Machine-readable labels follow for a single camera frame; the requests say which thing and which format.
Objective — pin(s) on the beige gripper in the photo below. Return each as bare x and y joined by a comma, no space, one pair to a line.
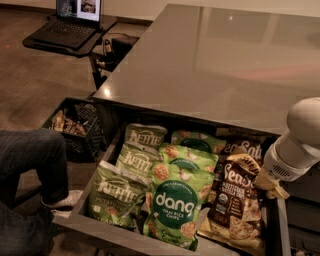
277,164

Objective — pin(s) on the brown front chip bag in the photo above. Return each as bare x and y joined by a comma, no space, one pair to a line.
235,216

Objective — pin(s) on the brown chip bag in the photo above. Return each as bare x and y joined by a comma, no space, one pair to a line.
235,216
246,147

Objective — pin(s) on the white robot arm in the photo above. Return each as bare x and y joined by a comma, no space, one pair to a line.
294,153

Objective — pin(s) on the brown rear chip bag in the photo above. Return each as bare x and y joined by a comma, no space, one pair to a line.
246,147

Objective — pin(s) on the rear green Dang bag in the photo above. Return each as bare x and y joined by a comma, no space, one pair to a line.
198,140

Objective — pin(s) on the green dang bag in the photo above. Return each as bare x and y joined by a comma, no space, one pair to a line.
188,157
198,140
173,200

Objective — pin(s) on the middle green Dang bag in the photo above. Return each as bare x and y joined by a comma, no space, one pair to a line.
188,157

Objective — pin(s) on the front green Dang bag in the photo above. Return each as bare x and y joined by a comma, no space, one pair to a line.
173,200

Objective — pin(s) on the rear green Kettle bag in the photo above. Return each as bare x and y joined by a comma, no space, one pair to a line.
148,135

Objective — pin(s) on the green kettle bag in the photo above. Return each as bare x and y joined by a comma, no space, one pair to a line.
148,135
115,196
137,159

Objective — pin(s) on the middle green Kettle bag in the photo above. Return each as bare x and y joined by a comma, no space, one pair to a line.
137,159

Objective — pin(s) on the front green Kettle bag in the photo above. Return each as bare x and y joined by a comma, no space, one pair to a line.
115,196

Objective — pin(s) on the grey lower cabinet drawers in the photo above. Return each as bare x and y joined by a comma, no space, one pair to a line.
303,213

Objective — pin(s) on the black plastic crate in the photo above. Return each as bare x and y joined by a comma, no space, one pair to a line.
81,148

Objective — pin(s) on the white sneaker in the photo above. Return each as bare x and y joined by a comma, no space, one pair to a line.
70,201

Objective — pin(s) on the snacks in crate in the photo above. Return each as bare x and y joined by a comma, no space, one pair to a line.
61,123

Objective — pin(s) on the person leg in jeans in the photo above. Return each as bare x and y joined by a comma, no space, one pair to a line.
42,150

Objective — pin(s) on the black laptop stand table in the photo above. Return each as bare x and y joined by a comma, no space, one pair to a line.
86,50

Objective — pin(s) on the black laptop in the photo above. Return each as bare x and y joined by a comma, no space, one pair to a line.
73,24

